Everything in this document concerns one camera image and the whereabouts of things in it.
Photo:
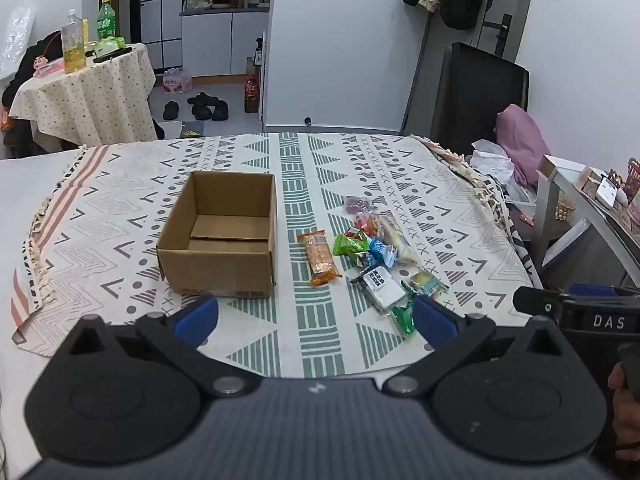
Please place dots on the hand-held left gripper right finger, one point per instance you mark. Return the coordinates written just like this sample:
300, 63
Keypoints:
435, 320

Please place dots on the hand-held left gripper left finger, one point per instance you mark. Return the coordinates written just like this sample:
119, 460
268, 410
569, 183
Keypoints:
200, 317

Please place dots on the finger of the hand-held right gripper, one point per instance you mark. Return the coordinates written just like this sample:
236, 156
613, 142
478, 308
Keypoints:
595, 290

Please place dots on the dark green snack packet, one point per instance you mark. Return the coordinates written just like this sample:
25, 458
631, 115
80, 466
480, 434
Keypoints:
404, 317

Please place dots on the yellow green snack packet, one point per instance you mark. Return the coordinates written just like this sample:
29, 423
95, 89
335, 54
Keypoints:
425, 282

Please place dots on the black and white snack packet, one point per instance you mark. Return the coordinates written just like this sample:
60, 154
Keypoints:
380, 287

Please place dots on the blue snack packet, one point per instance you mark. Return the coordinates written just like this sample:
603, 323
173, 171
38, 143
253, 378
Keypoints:
382, 251

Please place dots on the cream bread packet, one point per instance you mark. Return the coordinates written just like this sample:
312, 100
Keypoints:
397, 240

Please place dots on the red snack packet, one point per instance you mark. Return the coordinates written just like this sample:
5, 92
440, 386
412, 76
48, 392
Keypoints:
366, 223

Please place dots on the orange snack packet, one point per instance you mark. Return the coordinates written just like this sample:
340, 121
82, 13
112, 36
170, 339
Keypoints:
320, 257

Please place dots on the purple candy packet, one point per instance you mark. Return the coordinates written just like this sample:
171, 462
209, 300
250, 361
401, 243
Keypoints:
359, 205

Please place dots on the person's right hand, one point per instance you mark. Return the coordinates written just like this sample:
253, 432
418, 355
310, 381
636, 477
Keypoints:
627, 420

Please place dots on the white side table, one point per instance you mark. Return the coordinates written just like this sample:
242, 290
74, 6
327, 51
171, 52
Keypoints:
550, 220

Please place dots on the small wicker basket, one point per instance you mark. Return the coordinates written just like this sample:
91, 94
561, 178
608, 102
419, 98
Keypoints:
565, 207

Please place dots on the white crumpled cloth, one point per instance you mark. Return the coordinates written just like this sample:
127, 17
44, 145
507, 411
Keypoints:
492, 160

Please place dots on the pink clothing pile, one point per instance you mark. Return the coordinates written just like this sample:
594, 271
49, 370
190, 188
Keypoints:
522, 140

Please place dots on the patterned fringed blanket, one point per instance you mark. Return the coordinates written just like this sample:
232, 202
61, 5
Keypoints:
310, 175

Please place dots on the yellow and black floor packet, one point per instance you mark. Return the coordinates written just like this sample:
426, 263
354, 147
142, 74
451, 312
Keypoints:
192, 130

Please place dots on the white bed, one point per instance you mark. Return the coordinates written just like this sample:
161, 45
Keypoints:
20, 260

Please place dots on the black slipper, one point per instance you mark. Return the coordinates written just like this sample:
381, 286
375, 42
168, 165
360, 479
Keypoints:
220, 111
204, 99
202, 111
171, 110

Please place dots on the red oil bottle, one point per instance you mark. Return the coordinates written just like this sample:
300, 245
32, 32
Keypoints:
251, 95

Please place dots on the pack of water bottles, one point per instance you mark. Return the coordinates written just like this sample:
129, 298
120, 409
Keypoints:
177, 81

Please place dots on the round table with dotted cloth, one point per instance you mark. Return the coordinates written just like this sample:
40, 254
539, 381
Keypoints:
90, 100

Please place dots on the dark clothes pile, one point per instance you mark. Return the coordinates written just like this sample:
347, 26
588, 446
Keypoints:
20, 130

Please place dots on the black spray bottle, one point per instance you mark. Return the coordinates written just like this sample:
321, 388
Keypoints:
259, 52

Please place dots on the flat black object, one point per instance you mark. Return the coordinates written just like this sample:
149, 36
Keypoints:
122, 53

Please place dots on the white kitchen cabinet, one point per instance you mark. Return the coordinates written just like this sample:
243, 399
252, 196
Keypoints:
220, 42

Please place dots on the green tissue pack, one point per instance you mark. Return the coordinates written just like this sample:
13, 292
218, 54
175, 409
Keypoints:
110, 45

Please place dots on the pink cartoon box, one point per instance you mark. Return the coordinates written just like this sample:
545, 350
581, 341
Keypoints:
47, 67

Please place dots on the clear bottle with yellow liquid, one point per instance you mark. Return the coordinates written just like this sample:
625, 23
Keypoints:
74, 45

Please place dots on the black framed glass door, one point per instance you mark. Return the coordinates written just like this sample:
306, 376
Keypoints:
155, 15

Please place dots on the green soda bottle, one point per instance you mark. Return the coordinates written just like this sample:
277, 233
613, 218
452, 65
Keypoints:
106, 22

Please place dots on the bubble wrap sheet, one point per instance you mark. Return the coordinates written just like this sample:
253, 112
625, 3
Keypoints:
15, 40

